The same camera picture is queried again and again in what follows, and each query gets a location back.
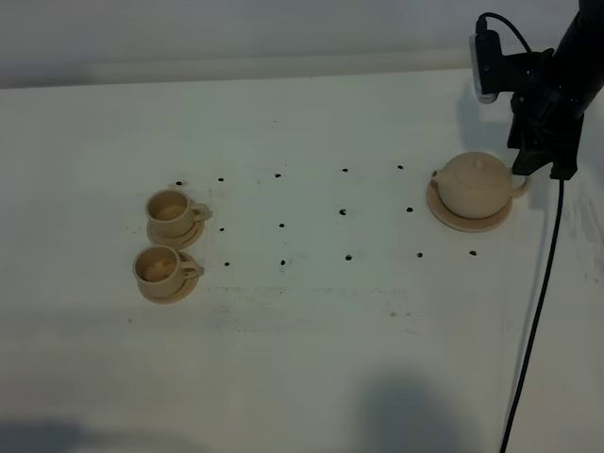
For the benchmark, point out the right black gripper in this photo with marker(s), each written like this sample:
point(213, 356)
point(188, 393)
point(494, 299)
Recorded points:
point(547, 115)

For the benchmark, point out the beige teapot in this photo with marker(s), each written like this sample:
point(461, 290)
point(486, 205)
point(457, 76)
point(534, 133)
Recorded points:
point(477, 185)

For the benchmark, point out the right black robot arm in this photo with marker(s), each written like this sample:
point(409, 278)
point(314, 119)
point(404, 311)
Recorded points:
point(586, 32)

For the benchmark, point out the beige teapot saucer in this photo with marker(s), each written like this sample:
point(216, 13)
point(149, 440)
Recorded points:
point(467, 225)

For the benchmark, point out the far beige cup saucer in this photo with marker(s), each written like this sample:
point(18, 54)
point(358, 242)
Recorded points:
point(186, 238)

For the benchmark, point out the beige cup saucer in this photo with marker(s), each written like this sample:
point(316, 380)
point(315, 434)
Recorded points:
point(186, 238)
point(179, 290)

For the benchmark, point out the near beige cup saucer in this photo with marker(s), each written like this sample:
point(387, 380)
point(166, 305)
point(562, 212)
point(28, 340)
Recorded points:
point(179, 290)

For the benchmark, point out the far beige teacup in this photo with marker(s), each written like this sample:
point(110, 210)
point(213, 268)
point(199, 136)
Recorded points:
point(171, 213)

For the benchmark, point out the beige teacup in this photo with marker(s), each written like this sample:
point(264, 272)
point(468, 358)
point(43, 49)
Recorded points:
point(156, 271)
point(171, 213)

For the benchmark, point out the near beige teacup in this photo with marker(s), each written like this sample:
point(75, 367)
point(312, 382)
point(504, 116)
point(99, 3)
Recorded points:
point(156, 271)

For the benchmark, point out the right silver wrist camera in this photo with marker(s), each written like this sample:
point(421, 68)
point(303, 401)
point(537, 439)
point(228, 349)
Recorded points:
point(484, 50)

